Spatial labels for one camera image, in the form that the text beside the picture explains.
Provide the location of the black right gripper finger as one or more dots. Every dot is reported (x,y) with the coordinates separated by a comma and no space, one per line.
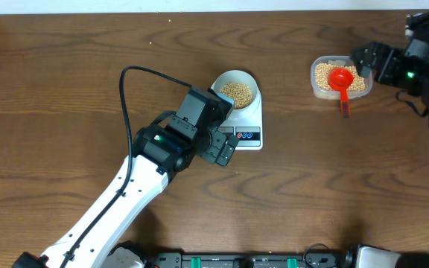
(373,54)
(363,71)

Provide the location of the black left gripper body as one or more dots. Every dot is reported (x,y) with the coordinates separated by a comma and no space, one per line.
(211,152)

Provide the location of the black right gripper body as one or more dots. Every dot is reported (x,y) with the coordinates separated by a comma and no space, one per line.
(397,70)

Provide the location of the red plastic measuring scoop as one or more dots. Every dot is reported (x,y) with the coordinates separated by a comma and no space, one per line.
(340,80)

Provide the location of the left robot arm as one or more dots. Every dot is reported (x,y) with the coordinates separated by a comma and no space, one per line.
(157,153)

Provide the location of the white digital kitchen scale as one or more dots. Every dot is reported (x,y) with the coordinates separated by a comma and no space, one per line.
(247,125)

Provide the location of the grey round bowl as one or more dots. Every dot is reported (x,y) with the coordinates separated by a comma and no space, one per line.
(239,86)

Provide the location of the clear plastic bean container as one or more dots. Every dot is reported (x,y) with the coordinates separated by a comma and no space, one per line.
(339,61)

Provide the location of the soybeans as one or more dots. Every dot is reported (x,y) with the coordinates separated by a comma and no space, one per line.
(322,71)

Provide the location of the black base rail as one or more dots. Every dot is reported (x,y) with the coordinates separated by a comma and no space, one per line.
(127,255)

